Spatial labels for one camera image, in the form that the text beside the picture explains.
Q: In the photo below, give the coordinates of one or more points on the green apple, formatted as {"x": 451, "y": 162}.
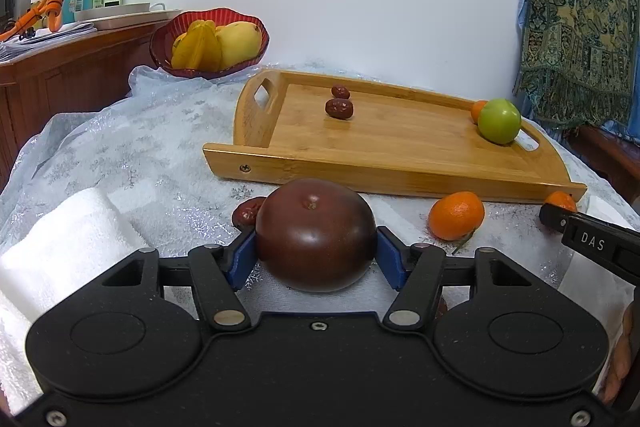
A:
{"x": 500, "y": 121}

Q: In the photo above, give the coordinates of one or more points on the rolled white towel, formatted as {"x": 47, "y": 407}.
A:
{"x": 60, "y": 247}

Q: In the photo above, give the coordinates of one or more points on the small mandarin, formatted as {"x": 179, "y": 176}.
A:
{"x": 477, "y": 109}
{"x": 561, "y": 201}

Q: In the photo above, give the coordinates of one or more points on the green gold paisley shawl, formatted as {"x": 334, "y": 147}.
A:
{"x": 575, "y": 32}

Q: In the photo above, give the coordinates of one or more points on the yellow starfruit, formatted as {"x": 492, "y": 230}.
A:
{"x": 197, "y": 49}

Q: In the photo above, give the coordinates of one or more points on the snowflake sheer tablecloth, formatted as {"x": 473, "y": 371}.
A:
{"x": 150, "y": 147}

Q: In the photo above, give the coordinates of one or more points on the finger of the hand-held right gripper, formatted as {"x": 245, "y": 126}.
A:
{"x": 555, "y": 216}

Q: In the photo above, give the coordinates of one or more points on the flat white tray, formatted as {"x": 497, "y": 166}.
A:
{"x": 150, "y": 18}

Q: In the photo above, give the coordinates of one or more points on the dark purple tomato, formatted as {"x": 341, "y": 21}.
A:
{"x": 315, "y": 237}

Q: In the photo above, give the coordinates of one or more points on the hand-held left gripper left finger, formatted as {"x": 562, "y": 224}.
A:
{"x": 240, "y": 262}

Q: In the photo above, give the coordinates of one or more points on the wooden cabinet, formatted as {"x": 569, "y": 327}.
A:
{"x": 65, "y": 67}

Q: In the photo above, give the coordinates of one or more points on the dried red date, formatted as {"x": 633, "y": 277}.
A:
{"x": 340, "y": 108}
{"x": 341, "y": 92}
{"x": 246, "y": 214}

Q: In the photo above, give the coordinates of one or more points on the red glass bowl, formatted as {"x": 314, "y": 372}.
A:
{"x": 160, "y": 47}

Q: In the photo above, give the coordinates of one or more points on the wooden tray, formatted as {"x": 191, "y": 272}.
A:
{"x": 400, "y": 147}

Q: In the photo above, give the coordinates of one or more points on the wooden chair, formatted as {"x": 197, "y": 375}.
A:
{"x": 610, "y": 162}

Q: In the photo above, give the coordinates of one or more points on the yellow mango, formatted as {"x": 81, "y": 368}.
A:
{"x": 240, "y": 44}

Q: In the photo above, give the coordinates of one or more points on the stack of papers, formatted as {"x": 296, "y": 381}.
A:
{"x": 40, "y": 37}

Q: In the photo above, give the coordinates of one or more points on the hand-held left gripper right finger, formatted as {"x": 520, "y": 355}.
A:
{"x": 392, "y": 257}

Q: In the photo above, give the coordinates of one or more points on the mandarin with green stem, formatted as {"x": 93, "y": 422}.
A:
{"x": 456, "y": 215}

